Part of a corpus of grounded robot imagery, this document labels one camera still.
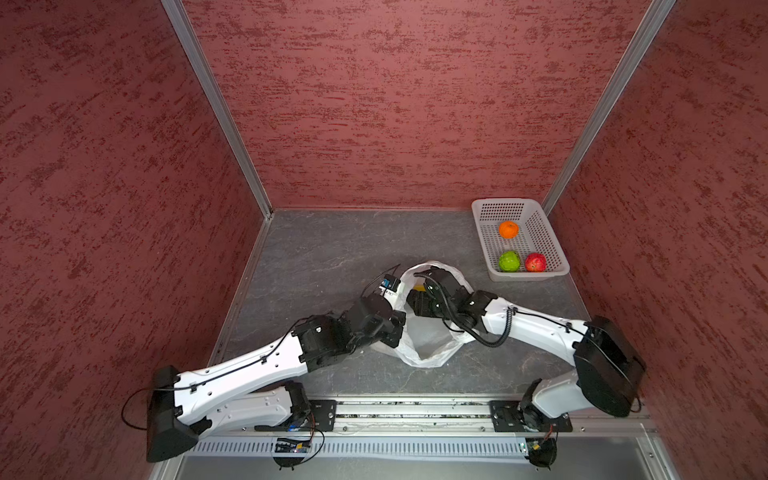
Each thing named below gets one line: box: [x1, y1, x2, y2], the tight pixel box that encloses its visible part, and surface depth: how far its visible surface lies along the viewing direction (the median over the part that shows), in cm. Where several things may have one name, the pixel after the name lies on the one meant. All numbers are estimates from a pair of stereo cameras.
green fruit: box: [498, 251, 521, 272], surface depth 100 cm
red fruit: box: [525, 252, 547, 273], surface depth 101 cm
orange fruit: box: [499, 220, 519, 239], surface depth 112 cm
